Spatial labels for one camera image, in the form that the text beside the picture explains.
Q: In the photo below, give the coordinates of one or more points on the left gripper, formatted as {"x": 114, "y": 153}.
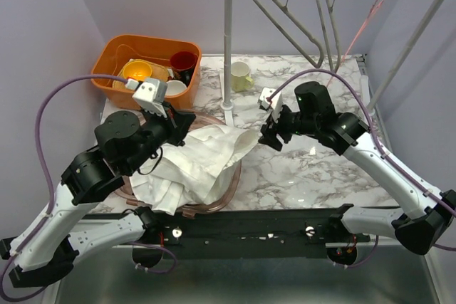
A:
{"x": 182, "y": 121}

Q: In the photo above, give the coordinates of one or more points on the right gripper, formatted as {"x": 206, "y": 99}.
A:
{"x": 269, "y": 130}

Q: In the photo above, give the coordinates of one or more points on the white skirt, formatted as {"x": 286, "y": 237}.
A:
{"x": 197, "y": 173}

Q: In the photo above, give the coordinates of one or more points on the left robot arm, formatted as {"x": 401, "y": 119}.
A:
{"x": 48, "y": 250}

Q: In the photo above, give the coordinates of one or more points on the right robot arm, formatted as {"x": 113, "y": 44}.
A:
{"x": 423, "y": 214}

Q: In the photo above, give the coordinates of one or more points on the white bowl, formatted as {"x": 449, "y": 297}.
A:
{"x": 175, "y": 88}

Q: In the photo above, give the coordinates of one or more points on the yellow-green mug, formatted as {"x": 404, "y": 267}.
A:
{"x": 240, "y": 77}

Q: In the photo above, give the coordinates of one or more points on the yellow woven plate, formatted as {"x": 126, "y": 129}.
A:
{"x": 159, "y": 72}

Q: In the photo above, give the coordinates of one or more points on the red and black mug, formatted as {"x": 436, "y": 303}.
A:
{"x": 183, "y": 66}

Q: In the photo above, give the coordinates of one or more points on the yellow bowl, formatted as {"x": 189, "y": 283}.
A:
{"x": 137, "y": 70}

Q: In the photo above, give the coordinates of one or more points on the clear pink plastic basin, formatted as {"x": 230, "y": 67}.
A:
{"x": 229, "y": 185}

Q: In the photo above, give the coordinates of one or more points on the orange plastic bin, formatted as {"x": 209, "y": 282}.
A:
{"x": 158, "y": 51}

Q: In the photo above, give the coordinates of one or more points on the white clothes rack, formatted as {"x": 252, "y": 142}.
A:
{"x": 228, "y": 33}

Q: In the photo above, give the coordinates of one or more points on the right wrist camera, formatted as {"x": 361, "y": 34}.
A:
{"x": 271, "y": 101}

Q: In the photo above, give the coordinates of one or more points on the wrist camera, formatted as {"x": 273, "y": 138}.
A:
{"x": 149, "y": 95}
{"x": 271, "y": 101}

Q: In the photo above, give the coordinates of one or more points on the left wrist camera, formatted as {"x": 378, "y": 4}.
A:
{"x": 149, "y": 95}

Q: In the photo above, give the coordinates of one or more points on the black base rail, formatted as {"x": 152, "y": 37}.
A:
{"x": 252, "y": 234}

